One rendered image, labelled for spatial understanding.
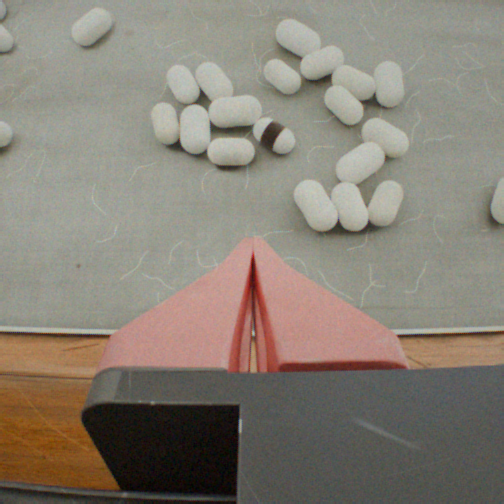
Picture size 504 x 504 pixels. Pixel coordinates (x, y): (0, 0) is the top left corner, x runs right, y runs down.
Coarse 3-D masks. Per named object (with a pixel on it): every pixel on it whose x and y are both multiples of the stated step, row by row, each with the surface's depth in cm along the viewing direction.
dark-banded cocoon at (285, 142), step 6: (258, 120) 26; (264, 120) 25; (270, 120) 25; (258, 126) 25; (264, 126) 25; (258, 132) 25; (282, 132) 25; (288, 132) 25; (258, 138) 26; (282, 138) 25; (288, 138) 25; (294, 138) 26; (276, 144) 25; (282, 144) 25; (288, 144) 25; (294, 144) 26; (276, 150) 26; (282, 150) 25; (288, 150) 26
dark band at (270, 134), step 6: (270, 126) 25; (276, 126) 25; (282, 126) 25; (264, 132) 25; (270, 132) 25; (276, 132) 25; (264, 138) 25; (270, 138) 25; (276, 138) 25; (264, 144) 26; (270, 144) 25
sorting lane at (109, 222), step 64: (64, 0) 30; (128, 0) 30; (192, 0) 30; (256, 0) 30; (320, 0) 30; (384, 0) 30; (448, 0) 30; (0, 64) 29; (64, 64) 29; (128, 64) 29; (192, 64) 28; (256, 64) 28; (448, 64) 29; (64, 128) 27; (128, 128) 27; (320, 128) 27; (448, 128) 27; (0, 192) 26; (64, 192) 26; (128, 192) 26; (192, 192) 26; (256, 192) 26; (448, 192) 26; (0, 256) 25; (64, 256) 25; (128, 256) 25; (192, 256) 25; (320, 256) 25; (384, 256) 25; (448, 256) 25; (0, 320) 24; (64, 320) 24; (128, 320) 24; (384, 320) 24; (448, 320) 24
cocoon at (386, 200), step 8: (384, 184) 24; (392, 184) 24; (376, 192) 24; (384, 192) 24; (392, 192) 24; (400, 192) 24; (376, 200) 24; (384, 200) 24; (392, 200) 24; (400, 200) 24; (368, 208) 24; (376, 208) 24; (384, 208) 24; (392, 208) 24; (376, 216) 24; (384, 216) 24; (392, 216) 24; (376, 224) 24; (384, 224) 24
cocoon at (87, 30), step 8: (96, 8) 28; (88, 16) 27; (96, 16) 28; (104, 16) 28; (80, 24) 27; (88, 24) 27; (96, 24) 28; (104, 24) 28; (72, 32) 28; (80, 32) 27; (88, 32) 28; (96, 32) 28; (104, 32) 29; (80, 40) 28; (88, 40) 28; (96, 40) 29
